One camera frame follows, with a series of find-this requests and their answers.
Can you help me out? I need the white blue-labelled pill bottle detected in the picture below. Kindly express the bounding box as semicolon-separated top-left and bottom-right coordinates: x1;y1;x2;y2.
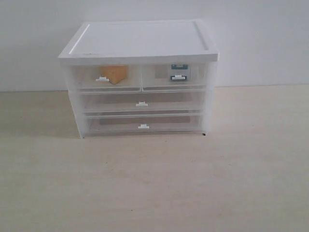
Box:
169;64;190;82

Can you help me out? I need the yellow cheese wedge toy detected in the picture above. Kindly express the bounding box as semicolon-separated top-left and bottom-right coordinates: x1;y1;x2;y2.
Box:
99;65;128;85

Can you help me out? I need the clear bottom wide drawer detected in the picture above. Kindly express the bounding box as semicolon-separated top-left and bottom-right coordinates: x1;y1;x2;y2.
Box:
86;113;204;134

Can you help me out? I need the clear wide drawer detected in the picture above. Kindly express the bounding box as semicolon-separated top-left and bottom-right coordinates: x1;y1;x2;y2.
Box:
80;91;205;114
86;113;204;134

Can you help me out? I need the clear middle wide drawer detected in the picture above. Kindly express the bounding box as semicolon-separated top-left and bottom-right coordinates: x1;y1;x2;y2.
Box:
80;91;205;114

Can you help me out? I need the white plastic drawer cabinet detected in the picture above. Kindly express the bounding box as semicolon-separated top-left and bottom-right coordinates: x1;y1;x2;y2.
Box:
58;19;219;138

